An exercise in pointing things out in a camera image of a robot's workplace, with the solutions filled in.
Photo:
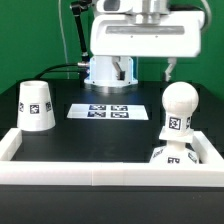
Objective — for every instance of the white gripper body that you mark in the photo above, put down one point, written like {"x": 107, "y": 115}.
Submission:
{"x": 177, "y": 35}

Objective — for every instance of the white marker sheet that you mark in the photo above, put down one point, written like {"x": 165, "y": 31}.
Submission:
{"x": 107, "y": 112}

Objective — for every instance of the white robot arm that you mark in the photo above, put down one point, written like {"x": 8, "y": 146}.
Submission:
{"x": 102, "y": 71}

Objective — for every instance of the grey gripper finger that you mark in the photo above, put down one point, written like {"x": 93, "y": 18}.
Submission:
{"x": 119, "y": 64}
{"x": 171, "y": 65}

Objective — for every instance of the white U-shaped frame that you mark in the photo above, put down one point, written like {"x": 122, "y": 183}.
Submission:
{"x": 210, "y": 173}

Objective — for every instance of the white lamp bulb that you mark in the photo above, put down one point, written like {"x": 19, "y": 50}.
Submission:
{"x": 180, "y": 100}

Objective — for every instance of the white lamp base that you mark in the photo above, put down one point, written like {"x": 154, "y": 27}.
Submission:
{"x": 175, "y": 152}

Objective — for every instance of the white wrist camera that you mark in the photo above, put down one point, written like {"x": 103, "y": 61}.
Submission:
{"x": 118, "y": 6}

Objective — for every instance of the white lamp shade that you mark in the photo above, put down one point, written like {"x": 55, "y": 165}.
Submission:
{"x": 35, "y": 109}

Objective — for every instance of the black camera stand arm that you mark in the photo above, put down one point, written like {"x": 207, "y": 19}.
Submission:
{"x": 78, "y": 7}

